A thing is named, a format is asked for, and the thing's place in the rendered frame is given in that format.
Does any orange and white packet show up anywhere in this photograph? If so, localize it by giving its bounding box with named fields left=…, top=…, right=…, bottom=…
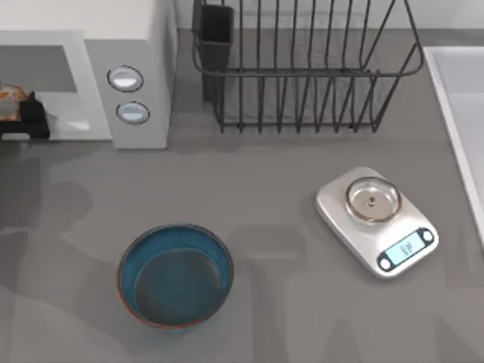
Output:
left=0, top=84, right=28, bottom=122

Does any round grey microwave knob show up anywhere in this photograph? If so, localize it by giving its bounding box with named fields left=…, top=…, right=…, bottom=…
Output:
left=107, top=64, right=144, bottom=93
left=115, top=101, right=150, bottom=125

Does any pale microwave oven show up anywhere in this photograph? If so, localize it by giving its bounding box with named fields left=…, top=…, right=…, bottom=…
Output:
left=0, top=0, right=178, bottom=150

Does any black utensil holder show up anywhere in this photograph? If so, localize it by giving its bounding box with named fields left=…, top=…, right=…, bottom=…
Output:
left=191, top=2, right=236, bottom=102

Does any blue bowl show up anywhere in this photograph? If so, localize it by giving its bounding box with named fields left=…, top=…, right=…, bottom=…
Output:
left=117, top=223, right=234, bottom=334

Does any round glass dish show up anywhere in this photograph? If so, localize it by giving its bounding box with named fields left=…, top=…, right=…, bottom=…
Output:
left=345, top=176, right=402, bottom=223

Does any white kitchen scale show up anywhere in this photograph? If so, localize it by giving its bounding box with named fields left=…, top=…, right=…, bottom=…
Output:
left=314, top=166, right=440, bottom=281

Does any dark wire dish rack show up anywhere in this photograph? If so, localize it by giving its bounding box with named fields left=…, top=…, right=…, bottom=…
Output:
left=191, top=0, right=424, bottom=135

